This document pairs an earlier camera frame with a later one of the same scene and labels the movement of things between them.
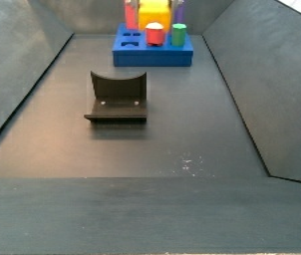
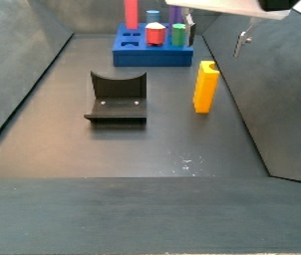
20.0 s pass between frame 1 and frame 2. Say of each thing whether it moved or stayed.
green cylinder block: stayed
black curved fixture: stayed
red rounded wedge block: stayed
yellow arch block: moved
